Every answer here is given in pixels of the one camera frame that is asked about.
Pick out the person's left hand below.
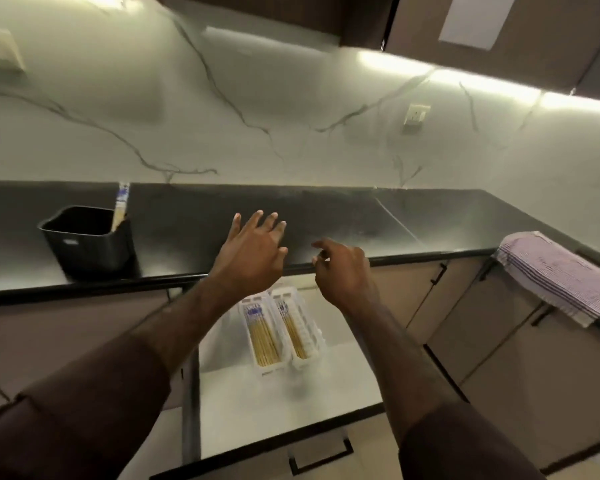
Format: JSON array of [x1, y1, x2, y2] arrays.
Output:
[[210, 211, 289, 296]]

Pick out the person's right hand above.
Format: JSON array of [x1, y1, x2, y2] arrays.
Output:
[[311, 238, 381, 316]]

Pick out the person's left forearm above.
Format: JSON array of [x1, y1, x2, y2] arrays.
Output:
[[0, 274, 241, 480]]

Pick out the person's right forearm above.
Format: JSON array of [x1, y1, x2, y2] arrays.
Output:
[[333, 296, 546, 480]]

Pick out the white plastic organiser tray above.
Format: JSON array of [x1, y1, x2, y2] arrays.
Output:
[[270, 287, 328, 371], [237, 293, 287, 371]]

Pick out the wooden stick packet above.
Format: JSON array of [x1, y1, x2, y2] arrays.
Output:
[[244, 302, 283, 367], [275, 299, 309, 360], [110, 182, 131, 233]]

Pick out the beige lower cabinet door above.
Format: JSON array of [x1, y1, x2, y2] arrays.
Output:
[[368, 258, 488, 346], [424, 267, 600, 468], [0, 289, 187, 410]]

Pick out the black plastic container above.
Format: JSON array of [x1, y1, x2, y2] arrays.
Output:
[[37, 205, 135, 276]]

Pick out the open white drawer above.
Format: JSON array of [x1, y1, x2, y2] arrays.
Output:
[[181, 274, 387, 478]]

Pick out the striped white kitchen towel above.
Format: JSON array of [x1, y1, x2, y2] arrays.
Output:
[[492, 231, 600, 328]]

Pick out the brown upper cabinet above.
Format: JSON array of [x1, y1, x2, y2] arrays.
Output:
[[150, 0, 600, 104]]

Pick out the white wall socket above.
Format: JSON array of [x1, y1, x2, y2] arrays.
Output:
[[402, 103, 432, 131]]

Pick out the black drawer handle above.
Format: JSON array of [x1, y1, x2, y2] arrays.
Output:
[[288, 437, 355, 477]]

